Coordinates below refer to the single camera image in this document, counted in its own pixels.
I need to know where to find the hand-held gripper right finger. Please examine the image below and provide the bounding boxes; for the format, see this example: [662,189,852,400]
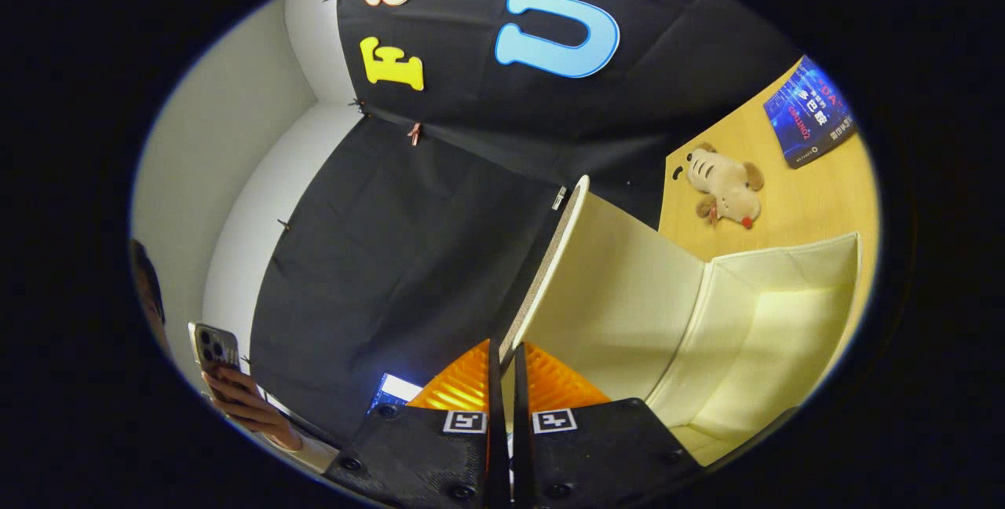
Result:
[513,341,705,509]

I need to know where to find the laptop computer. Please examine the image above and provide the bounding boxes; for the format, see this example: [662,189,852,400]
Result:
[367,372,425,416]

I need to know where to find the beige fabric storage box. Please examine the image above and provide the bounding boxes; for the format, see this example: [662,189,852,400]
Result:
[499,175,864,468]

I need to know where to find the smartphone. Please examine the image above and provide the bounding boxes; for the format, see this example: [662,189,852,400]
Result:
[188,322,242,384]

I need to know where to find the blue cover book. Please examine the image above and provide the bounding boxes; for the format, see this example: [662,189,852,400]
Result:
[763,56,858,170]

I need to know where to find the tan plush dog toy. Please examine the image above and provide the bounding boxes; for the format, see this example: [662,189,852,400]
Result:
[674,142,766,229]

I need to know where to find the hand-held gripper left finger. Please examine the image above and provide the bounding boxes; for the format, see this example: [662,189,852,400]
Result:
[323,339,511,509]

